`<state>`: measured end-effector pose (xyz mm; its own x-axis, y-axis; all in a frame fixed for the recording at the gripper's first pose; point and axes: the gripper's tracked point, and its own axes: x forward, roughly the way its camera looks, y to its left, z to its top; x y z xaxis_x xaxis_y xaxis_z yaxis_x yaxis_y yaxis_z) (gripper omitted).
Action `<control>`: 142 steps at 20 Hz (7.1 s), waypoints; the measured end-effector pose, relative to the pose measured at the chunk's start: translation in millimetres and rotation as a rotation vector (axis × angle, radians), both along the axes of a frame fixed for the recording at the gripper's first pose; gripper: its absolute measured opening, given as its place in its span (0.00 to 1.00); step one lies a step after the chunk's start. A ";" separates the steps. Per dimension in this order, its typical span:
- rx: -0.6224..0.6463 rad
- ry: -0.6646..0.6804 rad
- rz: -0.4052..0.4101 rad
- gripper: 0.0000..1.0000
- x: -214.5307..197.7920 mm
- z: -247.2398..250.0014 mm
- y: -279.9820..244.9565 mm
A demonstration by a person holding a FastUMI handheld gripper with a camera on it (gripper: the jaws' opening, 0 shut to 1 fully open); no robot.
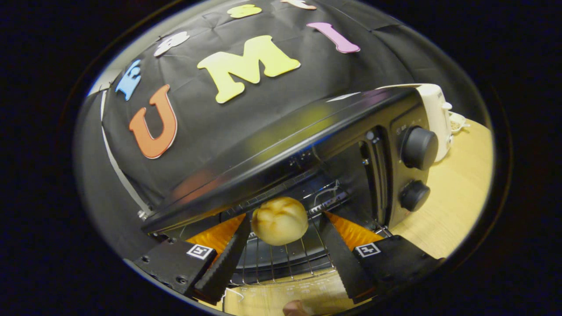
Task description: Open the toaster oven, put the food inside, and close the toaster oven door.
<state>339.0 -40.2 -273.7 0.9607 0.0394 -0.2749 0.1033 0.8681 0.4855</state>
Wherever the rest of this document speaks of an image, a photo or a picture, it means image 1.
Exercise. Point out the black toaster oven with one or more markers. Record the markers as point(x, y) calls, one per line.
point(307, 127)

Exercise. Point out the white pop-up toaster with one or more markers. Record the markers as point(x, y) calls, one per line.
point(437, 114)

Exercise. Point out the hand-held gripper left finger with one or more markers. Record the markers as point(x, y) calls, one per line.
point(224, 265)

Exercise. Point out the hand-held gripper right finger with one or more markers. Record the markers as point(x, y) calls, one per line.
point(344, 263)

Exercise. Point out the golden round bun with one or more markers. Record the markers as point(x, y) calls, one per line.
point(281, 221)

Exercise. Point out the divided white snack dish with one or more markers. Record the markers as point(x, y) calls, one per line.
point(457, 123)

